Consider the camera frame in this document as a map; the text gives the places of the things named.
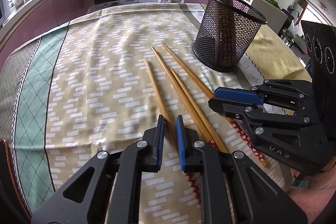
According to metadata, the wooden chopstick short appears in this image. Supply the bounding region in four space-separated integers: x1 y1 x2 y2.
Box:
170 69 229 153

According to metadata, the black mesh utensil cup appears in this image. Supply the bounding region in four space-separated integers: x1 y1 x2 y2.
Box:
193 0 267 72

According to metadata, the patterned beige tablecloth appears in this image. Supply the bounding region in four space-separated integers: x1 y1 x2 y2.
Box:
1 3 309 217

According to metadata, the wooden chair back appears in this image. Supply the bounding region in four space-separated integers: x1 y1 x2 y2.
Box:
1 139 31 223

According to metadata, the black camera box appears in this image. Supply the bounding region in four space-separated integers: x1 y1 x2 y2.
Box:
301 20 335 118

